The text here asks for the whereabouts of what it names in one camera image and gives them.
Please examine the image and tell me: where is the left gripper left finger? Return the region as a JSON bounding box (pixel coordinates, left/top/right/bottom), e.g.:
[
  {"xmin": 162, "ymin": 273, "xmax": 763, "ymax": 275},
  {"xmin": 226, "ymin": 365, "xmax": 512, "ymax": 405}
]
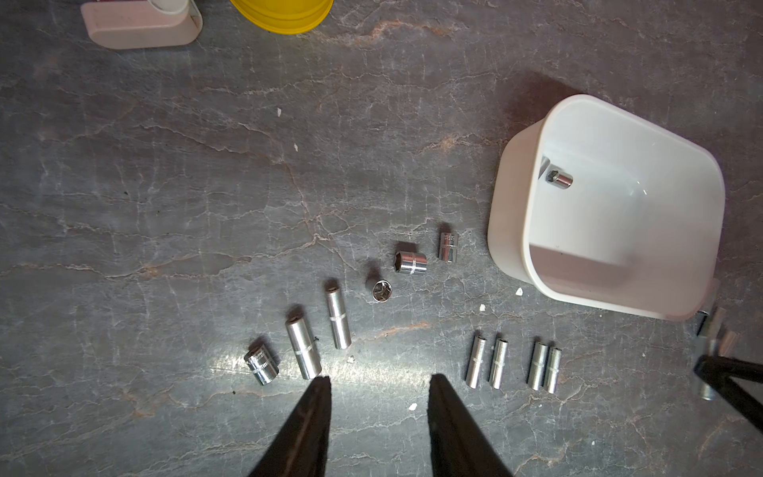
[{"xmin": 250, "ymin": 377, "xmax": 332, "ymax": 476}]

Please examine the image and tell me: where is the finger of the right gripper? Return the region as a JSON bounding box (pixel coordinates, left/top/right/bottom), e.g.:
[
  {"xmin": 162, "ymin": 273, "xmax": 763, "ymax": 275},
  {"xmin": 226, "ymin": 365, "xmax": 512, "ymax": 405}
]
[
  {"xmin": 693, "ymin": 356, "xmax": 762, "ymax": 384},
  {"xmin": 700, "ymin": 378, "xmax": 762, "ymax": 431}
]

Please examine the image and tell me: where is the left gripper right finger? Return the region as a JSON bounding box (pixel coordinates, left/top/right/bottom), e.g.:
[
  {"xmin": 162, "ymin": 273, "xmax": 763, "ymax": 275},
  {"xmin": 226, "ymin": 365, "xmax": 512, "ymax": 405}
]
[{"xmin": 427, "ymin": 374, "xmax": 512, "ymax": 476}]

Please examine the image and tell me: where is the short knurled chrome socket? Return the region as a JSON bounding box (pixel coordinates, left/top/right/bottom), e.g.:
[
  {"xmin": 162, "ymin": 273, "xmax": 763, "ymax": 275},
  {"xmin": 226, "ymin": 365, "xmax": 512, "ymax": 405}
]
[{"xmin": 244, "ymin": 344, "xmax": 279, "ymax": 386}]

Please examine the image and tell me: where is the thick chrome deep socket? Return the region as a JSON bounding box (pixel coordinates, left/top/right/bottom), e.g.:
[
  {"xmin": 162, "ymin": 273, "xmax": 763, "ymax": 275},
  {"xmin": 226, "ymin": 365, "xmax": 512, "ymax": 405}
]
[{"xmin": 286, "ymin": 315, "xmax": 322, "ymax": 380}]

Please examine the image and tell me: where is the long stepped chrome socket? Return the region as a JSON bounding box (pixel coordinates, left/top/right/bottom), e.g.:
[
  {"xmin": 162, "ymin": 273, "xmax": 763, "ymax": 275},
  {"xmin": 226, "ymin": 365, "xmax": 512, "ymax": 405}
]
[{"xmin": 326, "ymin": 284, "xmax": 352, "ymax": 350}]

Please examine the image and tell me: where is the white plastic storage box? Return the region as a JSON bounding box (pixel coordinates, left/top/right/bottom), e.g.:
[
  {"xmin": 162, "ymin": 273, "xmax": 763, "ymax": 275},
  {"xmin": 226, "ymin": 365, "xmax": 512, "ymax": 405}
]
[{"xmin": 487, "ymin": 95, "xmax": 725, "ymax": 321}]

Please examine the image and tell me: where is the round chrome socket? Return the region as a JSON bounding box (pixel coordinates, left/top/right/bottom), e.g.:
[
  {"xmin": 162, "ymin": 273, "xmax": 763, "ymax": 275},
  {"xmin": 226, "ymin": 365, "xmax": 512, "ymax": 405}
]
[{"xmin": 371, "ymin": 279, "xmax": 393, "ymax": 303}]

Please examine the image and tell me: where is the wide chrome socket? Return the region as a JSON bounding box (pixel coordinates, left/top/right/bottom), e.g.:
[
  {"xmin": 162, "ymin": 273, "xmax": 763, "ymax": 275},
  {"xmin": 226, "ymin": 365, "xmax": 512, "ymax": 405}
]
[{"xmin": 395, "ymin": 250, "xmax": 428, "ymax": 275}]

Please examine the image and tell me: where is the yellow pencil cup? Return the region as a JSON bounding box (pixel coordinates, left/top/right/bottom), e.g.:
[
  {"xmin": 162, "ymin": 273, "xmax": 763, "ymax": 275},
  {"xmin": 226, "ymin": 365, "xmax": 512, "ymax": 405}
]
[{"xmin": 230, "ymin": 0, "xmax": 334, "ymax": 35}]

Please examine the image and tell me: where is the white small stapler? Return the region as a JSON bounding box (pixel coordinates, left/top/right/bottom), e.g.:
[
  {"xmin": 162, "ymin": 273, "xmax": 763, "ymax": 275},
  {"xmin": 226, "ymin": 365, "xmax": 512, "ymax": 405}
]
[{"xmin": 81, "ymin": 0, "xmax": 204, "ymax": 50}]

